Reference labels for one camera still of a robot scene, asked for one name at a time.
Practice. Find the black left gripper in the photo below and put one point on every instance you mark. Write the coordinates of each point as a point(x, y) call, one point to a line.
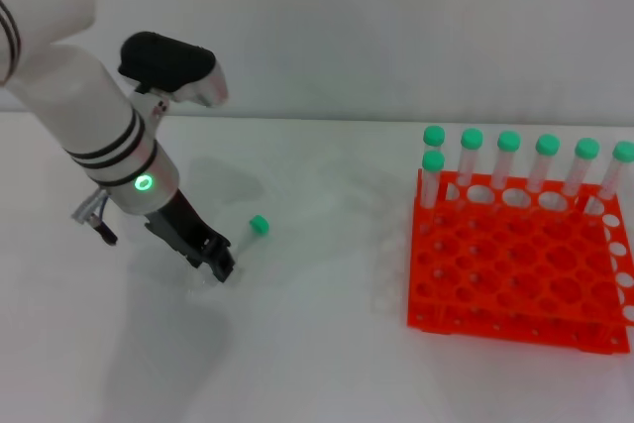
point(183, 225)

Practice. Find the clear test tube green cap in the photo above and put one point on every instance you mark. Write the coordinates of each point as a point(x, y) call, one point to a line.
point(508, 141)
point(471, 138)
point(623, 151)
point(432, 160)
point(586, 148)
point(547, 144)
point(433, 136)
point(259, 224)

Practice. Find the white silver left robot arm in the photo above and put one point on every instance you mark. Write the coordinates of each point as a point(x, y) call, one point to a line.
point(79, 96)

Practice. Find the orange test tube rack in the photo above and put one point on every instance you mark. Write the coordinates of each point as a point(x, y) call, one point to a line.
point(510, 264)

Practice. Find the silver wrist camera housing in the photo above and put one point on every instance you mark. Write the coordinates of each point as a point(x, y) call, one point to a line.
point(168, 59)

